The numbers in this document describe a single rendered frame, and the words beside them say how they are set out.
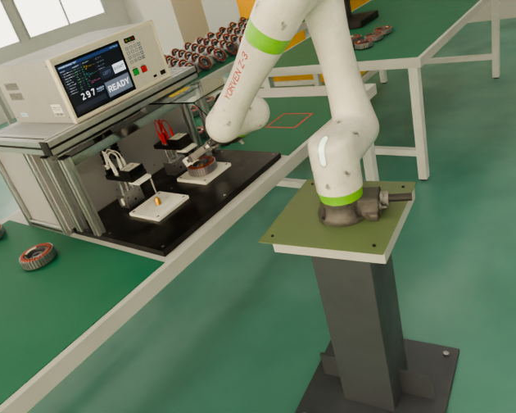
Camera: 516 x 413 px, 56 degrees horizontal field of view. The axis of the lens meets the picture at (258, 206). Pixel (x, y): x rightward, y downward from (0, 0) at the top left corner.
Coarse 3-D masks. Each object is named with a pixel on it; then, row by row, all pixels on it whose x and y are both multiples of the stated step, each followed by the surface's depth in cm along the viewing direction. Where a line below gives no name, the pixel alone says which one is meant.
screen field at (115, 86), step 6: (120, 78) 164; (126, 78) 165; (108, 84) 160; (114, 84) 162; (120, 84) 164; (126, 84) 166; (132, 84) 167; (108, 90) 160; (114, 90) 162; (120, 90) 164
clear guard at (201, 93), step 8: (192, 80) 187; (200, 80) 184; (208, 80) 181; (216, 80) 178; (224, 80) 175; (192, 88) 176; (200, 88) 173; (208, 88) 170; (216, 88) 168; (168, 96) 176; (176, 96) 173; (184, 96) 170; (192, 96) 167; (200, 96) 164; (208, 96) 164; (152, 104) 173; (200, 104) 161; (208, 104) 162; (208, 112) 160
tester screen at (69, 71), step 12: (108, 48) 159; (84, 60) 152; (96, 60) 156; (108, 60) 159; (120, 60) 163; (60, 72) 146; (72, 72) 150; (84, 72) 153; (96, 72) 156; (120, 72) 163; (72, 84) 150; (84, 84) 153; (96, 84) 156; (72, 96) 150; (96, 96) 157; (108, 96) 161
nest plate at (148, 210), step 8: (160, 192) 174; (152, 200) 170; (168, 200) 167; (176, 200) 165; (184, 200) 165; (136, 208) 168; (144, 208) 166; (152, 208) 164; (160, 208) 163; (168, 208) 161; (136, 216) 164; (144, 216) 161; (152, 216) 159; (160, 216) 158
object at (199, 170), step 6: (198, 162) 183; (204, 162) 181; (210, 162) 177; (216, 162) 181; (192, 168) 177; (198, 168) 176; (204, 168) 176; (210, 168) 177; (192, 174) 177; (198, 174) 176; (204, 174) 176
